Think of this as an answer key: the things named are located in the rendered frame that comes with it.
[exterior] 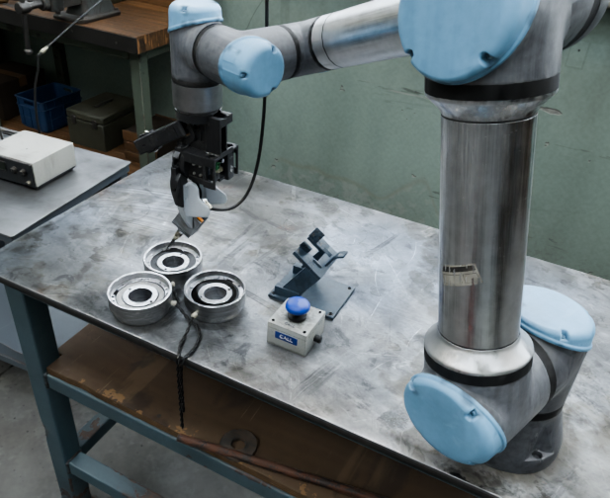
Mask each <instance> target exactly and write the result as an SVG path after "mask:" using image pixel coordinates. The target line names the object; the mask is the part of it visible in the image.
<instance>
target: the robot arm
mask: <svg viewBox="0 0 610 498"><path fill-rule="evenodd" d="M609 2H610V0H374V1H371V2H367V3H364V4H361V5H357V6H354V7H350V8H347V9H344V10H340V11H337V12H333V13H330V14H327V15H323V16H319V17H315V18H312V19H308V20H305V21H300V22H295V23H289V24H284V25H278V26H272V27H266V28H259V29H253V30H247V31H239V30H236V29H233V28H230V27H228V26H225V25H223V24H222V22H223V18H222V16H221V7H220V5H219V4H218V3H217V2H215V1H212V0H176V1H174V2H172V3H171V4H170V6H169V9H168V17H169V28H168V30H167V31H168V33H169V42H170V58H171V74H172V80H171V81H172V97H173V106H174V107H175V117H176V119H177V121H175V122H172V123H170V124H167V125H165V126H163V127H161V128H159V129H156V130H154V129H151V130H146V131H145V132H144V133H143V134H141V135H139V136H138V137H139V138H138V139H137V140H135V141H133V143H134V145H135V147H136V149H137V150H138V152H139V154H140V155H142V154H144V153H146V152H147V153H148V154H149V153H151V152H155V151H157V150H158V149H159V148H161V147H162V146H163V145H164V144H166V143H169V142H171V141H173V140H175V139H178V138H180V137H182V136H184V135H186V134H188V133H189V135H187V136H185V137H184V138H182V139H180V140H178V141H177V146H176V147H175V150H174V152H173V155H172V167H171V177H170V189H171V194H172V197H173V200H174V203H175V205H176V206H177V209H178V210H179V213H180V214H181V216H182V218H183V220H184V221H185V223H186V224H187V226H188V227H190V228H193V217H208V216H209V215H210V209H209V207H208V206H207V205H206V204H205V203H204V202H202V201H201V200H202V199H206V200H207V201H208V202H209V203H210V204H211V205H223V204H225V203H226V201H227V197H226V194H225V193H224V192H222V191H221V190H220V189H219V188H218V187H217V186H216V181H219V182H220V181H222V180H223V179H225V180H229V179H231V178H232V177H233V176H234V174H238V144H234V143H230V142H227V125H228V124H230V123H232V113H229V112H225V111H222V110H221V107H222V85H223V86H225V87H227V88H228V89H229V90H231V91H232V92H234V93H237V94H240V95H245V96H248V97H251V98H263V97H266V96H268V95H270V93H271V92H272V91H273V90H275V89H276V88H277V87H278V86H279V84H280V82H281V81H284V80H287V79H291V78H296V77H300V76H305V75H310V74H313V73H322V72H327V71H329V70H334V69H338V68H344V67H349V66H355V65H360V64H366V63H371V62H377V61H383V60H388V59H394V58H399V57H405V56H411V64H412V65H413V66H414V68H415V69H416V70H417V71H418V72H420V73H421V74H422V75H424V92H425V96H426V97H427V98H428V99H429V100H430V101H431V102H432V103H433V104H434V105H435V106H436V107H437V108H438V109H439V111H440V112H441V146H440V223H439V300H438V321H437V322H436V323H434V324H433V325H432V326H431V327H429V329H428V330H427V332H426V334H425V337H424V367H423V370H422V372H421V373H417V374H415V375H414V376H413V377H412V378H411V379H410V382H409V383H408V384H407V385H406V387H405V389H404V394H403V400H404V405H405V409H406V412H407V414H408V416H409V418H410V420H411V422H412V424H413V425H414V427H415V428H416V430H417V431H418V432H419V433H420V434H421V436H422V437H423V438H424V439H425V440H426V441H427V442H428V443H429V444H430V445H431V446H432V447H433V448H434V449H435V450H437V451H438V452H439V453H441V454H442V455H444V456H445V457H448V458H450V459H452V460H454V461H457V462H460V463H463V464H470V465H475V464H481V463H485V464H487V465H489V466H491V467H493V468H495V469H498V470H501V471H505V472H509V473H517V474H528V473H534V472H538V471H541V470H543V469H545V468H546V467H548V466H549V465H550V464H552V462H553V461H554V460H555V458H556V457H557V455H558V452H559V450H560V448H561V446H562V442H563V437H564V431H563V407H564V405H565V402H566V399H567V397H568V395H569V393H570V390H571V388H572V386H573V384H574V381H575V379H576V377H577V375H578V372H579V370H580V368H581V366H582V364H583V361H584V359H585V357H586V355H587V352H588V351H590V350H591V348H592V340H593V338H594V335H595V324H594V321H593V319H592V318H591V316H589V314H588V312H587V311H586V310H585V309H584V308H583V307H582V306H581V305H579V304H578V303H577V302H575V301H574V300H572V299H571V298H569V297H567V296H565V295H563V294H561V293H559V292H556V291H554V290H549V289H545V288H540V287H535V286H524V277H525V265H526V253H527V241H528V229H529V217H530V205H531V194H532V182H533V170H534V158H535V146H536V134H537V122H538V111H539V110H540V108H541V107H542V106H543V105H544V104H545V103H546V102H547V101H549V100H550V99H551V98H552V97H553V96H554V95H555V94H557V93H558V90H559V84H560V74H561V64H562V53H563V50H565V49H567V48H569V47H571V46H573V45H574V44H576V43H578V42H579V41H581V40H582V39H583V38H584V37H586V36H587V35H588V34H589V33H590V32H591V31H592V30H593V29H594V28H595V27H596V26H597V24H598V23H599V21H600V20H601V18H602V17H603V15H604V13H605V11H606V9H607V7H608V5H609ZM233 153H235V167H234V159H233ZM188 178H189V180H192V182H189V183H188V181H187V179H188Z"/></svg>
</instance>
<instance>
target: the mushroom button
mask: <svg viewBox="0 0 610 498"><path fill-rule="evenodd" d="M285 307H286V310H287V311H288V312H289V313H291V314H293V315H294V316H296V317H299V316H301V315H304V314H306V313H308V312H309V310H310V303H309V302H308V300H307V299H306V298H304V297H302V296H293V297H290V298H289V299H288V300H287V301H286V305H285Z"/></svg>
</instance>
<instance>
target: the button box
mask: <svg viewBox="0 0 610 498"><path fill-rule="evenodd" d="M288 299H289V298H288ZM288 299H287V300H288ZM287 300H286V301H287ZM286 301H285V302H284V303H283V304H282V305H281V306H280V308H279V309H278V310H277V311H276V312H275V313H274V314H273V316H272V317H271V318H270V319H269V320H268V325H267V342H268V343H270V344H273V345H275V346H278V347H280V348H283V349H285V350H288V351H290V352H293V353H295V354H297V355H300V356H302V357H305V356H306V354H307V353H308V352H309V350H310V349H311V348H312V346H313V345H314V344H315V342H317V343H321V341H322V336H320V335H321V334H322V333H323V328H324V319H325V311H323V310H320V309H317V308H315V307H312V306H311V307H310V310H309V312H308V313H306V314H304V315H301V316H299V317H296V316H294V315H293V314H291V313H289V312H288V311H287V310H286V307H285V305H286Z"/></svg>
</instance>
